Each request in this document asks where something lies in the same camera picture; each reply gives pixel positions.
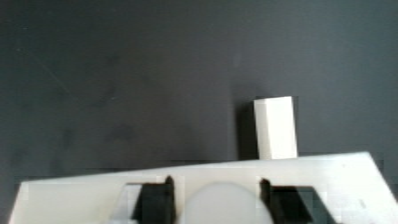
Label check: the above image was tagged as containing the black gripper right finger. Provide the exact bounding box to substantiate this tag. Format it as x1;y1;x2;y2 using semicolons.
259;179;312;224

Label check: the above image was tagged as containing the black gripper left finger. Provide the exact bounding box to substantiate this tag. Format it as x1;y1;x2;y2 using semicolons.
131;177;176;224

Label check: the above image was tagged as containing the white cabinet body box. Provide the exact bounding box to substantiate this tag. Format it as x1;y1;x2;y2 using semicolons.
9;152;398;224

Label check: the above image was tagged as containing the white block at left edge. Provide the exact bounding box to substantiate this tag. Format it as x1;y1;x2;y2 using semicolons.
254;96;298;160

